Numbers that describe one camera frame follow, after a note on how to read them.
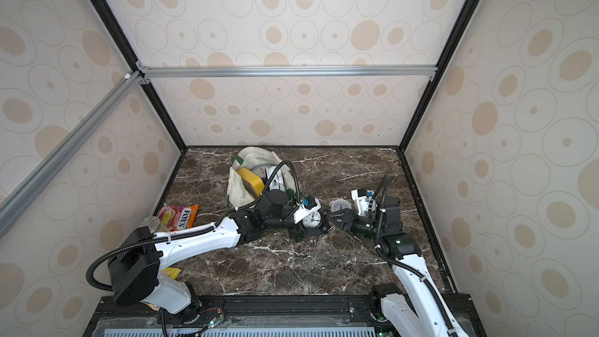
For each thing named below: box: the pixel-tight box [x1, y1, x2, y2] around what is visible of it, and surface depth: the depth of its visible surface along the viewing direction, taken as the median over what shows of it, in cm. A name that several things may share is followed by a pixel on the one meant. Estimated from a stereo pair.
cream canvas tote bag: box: [226, 146, 297, 210], surface depth 91 cm
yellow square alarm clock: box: [237, 166, 266, 199], surface depth 85 cm
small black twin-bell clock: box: [301, 209, 324, 231], surface depth 76 cm
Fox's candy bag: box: [156, 204, 199, 231], surface depth 94 cm
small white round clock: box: [329, 197, 352, 213], surface depth 97 cm
